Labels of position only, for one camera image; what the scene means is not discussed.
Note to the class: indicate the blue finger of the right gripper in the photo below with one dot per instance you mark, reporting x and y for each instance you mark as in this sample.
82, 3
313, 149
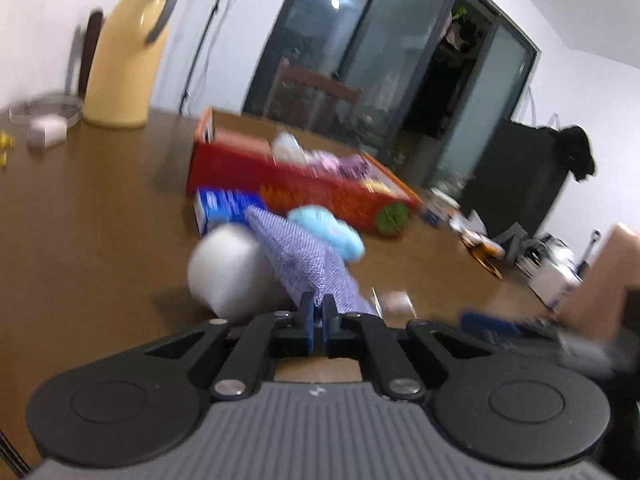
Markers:
488, 327

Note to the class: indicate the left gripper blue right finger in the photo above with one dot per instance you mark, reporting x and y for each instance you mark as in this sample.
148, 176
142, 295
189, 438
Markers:
331, 322

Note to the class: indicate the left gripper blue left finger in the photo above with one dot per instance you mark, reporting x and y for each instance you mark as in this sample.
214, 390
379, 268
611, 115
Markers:
306, 320

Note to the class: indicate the lavender knit cloth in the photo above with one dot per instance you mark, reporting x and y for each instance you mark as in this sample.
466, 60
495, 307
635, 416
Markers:
303, 264

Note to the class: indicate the clear glitter soft tube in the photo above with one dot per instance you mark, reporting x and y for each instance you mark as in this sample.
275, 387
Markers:
395, 302

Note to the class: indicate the light blue fluffy plush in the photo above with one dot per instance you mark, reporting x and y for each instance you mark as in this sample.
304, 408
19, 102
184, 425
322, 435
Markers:
322, 224

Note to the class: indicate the blue white tissue pack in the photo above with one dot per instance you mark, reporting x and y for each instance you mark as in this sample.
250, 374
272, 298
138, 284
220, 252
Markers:
216, 206

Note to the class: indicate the lilac fluffy plush slipper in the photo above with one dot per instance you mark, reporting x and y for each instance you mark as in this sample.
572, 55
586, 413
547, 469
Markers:
352, 167

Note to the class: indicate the white yellow plush alpaca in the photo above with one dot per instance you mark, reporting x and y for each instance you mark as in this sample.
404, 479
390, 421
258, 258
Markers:
376, 186

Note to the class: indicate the iridescent plastic bag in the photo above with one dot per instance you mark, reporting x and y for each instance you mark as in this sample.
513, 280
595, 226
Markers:
285, 148

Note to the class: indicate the white power strip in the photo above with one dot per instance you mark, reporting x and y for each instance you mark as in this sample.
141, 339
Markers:
549, 266

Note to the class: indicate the orange white toy plane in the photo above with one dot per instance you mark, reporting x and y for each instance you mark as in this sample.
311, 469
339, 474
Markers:
481, 247

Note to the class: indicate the brown cardboard box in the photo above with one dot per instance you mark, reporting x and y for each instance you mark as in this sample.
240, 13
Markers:
595, 308

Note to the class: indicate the red cardboard box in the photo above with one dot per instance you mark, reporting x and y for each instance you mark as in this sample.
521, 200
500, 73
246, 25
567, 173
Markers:
283, 187

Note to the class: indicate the white yogurt cup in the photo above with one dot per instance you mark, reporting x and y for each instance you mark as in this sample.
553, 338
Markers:
438, 208

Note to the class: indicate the black monitor back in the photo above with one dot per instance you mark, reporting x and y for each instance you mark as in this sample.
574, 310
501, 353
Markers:
521, 172

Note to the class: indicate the dark wooden chair right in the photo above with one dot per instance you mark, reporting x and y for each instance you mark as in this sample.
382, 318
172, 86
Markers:
308, 100

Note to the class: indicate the yellow thermos jug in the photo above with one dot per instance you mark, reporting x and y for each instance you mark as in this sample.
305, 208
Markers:
124, 68

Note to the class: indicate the white power adapter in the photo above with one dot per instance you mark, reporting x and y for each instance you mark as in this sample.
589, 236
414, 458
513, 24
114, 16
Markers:
46, 131

